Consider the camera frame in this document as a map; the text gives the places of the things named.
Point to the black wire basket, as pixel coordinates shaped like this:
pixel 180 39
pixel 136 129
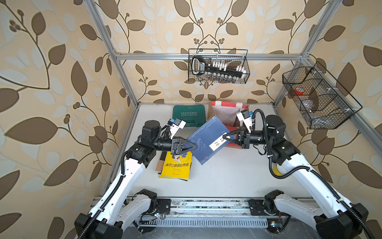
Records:
pixel 232 57
pixel 327 102

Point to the burlap canvas bag red front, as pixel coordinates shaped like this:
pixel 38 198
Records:
pixel 226 112

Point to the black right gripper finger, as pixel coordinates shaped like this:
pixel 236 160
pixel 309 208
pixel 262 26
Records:
pixel 235 134
pixel 231 145

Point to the green plastic tool case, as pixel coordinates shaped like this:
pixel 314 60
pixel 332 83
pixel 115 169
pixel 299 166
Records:
pixel 192 115

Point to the aluminium frame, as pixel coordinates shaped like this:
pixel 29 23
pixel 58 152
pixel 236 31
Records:
pixel 220 42

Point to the red tape roll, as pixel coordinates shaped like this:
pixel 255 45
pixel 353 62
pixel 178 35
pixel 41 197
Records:
pixel 299 91

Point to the yellow cartoon book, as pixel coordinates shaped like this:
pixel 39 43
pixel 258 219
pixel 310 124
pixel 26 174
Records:
pixel 177 166

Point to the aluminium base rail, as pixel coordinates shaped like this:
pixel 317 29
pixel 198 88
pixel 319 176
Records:
pixel 226 213

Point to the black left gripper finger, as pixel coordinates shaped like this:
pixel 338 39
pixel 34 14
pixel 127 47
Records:
pixel 185 150
pixel 186 143

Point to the black socket wrench set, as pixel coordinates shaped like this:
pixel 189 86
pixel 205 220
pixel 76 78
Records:
pixel 200 67

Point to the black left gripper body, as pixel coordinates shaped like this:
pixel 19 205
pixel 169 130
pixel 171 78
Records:
pixel 174 141

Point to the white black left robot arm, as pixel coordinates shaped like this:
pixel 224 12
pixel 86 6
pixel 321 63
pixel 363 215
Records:
pixel 110 217

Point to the black brown cover book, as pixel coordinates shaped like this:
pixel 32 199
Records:
pixel 161 162

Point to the small circuit board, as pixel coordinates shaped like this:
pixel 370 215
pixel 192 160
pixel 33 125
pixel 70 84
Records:
pixel 275 224

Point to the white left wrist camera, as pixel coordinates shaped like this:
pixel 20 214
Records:
pixel 175 125

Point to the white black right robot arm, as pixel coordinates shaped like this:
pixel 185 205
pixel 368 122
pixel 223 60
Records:
pixel 334 217

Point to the yellow tape roll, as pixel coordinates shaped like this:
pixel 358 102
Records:
pixel 276 171

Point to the black wire basket back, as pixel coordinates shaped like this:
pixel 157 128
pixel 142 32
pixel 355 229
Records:
pixel 232 57

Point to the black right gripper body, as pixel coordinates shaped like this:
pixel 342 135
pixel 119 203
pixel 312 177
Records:
pixel 245 141

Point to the black wire basket right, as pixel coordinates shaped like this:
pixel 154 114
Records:
pixel 327 102

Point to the blue book yellow label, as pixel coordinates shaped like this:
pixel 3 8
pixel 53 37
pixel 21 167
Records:
pixel 208 139

